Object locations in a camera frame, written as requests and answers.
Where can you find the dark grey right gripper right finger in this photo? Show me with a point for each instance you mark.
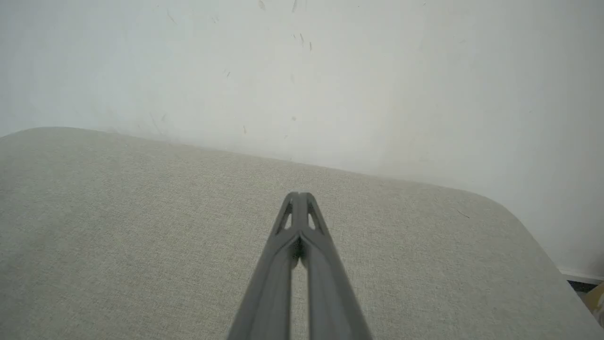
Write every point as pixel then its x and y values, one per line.
pixel 330 293

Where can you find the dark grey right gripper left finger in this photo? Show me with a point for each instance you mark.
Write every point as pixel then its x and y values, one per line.
pixel 269 288

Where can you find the yellow object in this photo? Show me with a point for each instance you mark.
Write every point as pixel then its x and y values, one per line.
pixel 596 302

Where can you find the white wall baseboard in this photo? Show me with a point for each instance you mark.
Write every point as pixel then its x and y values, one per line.
pixel 581 275

